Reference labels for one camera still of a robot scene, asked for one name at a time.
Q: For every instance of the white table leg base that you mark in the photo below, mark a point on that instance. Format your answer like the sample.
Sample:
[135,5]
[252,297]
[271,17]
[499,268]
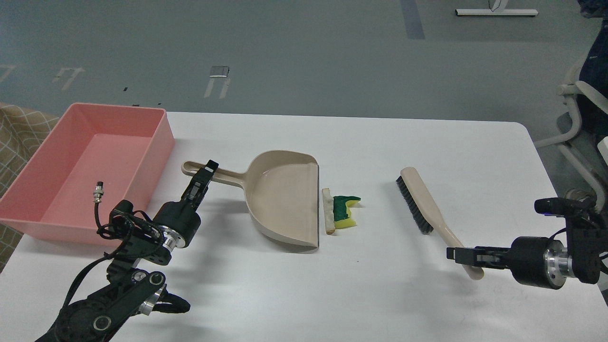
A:
[498,9]

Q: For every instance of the silver floor plate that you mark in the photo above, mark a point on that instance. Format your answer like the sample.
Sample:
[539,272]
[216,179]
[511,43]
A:
[219,71]

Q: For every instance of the beige brush with black bristles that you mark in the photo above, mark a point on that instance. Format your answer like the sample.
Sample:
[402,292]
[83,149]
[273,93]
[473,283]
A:
[423,207]

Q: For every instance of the pink plastic bin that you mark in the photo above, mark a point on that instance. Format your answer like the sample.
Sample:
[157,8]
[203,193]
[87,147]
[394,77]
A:
[125,147]

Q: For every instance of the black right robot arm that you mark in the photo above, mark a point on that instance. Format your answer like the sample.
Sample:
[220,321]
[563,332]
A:
[586,237]

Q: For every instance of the beige checkered cloth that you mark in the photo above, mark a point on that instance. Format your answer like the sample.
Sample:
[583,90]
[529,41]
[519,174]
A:
[22,131]

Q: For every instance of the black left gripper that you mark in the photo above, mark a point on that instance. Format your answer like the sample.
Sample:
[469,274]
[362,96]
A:
[181,216]

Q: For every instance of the beige plastic dustpan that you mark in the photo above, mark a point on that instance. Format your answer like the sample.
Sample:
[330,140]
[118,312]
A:
[281,190]

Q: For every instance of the yellow green sponge piece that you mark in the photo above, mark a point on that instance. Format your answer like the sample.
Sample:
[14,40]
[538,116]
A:
[342,211]

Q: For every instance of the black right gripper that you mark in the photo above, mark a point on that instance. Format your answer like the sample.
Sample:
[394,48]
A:
[531,260]

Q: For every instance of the white bread slice piece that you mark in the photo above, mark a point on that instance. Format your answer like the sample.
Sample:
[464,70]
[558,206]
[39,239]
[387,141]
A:
[328,211]

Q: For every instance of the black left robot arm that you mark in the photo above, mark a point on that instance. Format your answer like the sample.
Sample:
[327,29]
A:
[130,290]

